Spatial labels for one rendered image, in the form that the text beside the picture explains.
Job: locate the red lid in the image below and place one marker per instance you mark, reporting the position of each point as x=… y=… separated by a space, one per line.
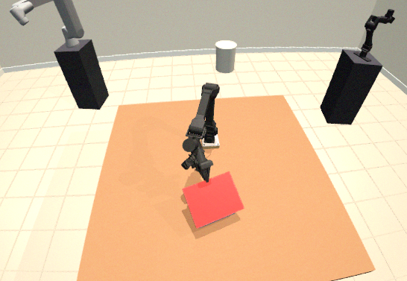
x=207 y=202

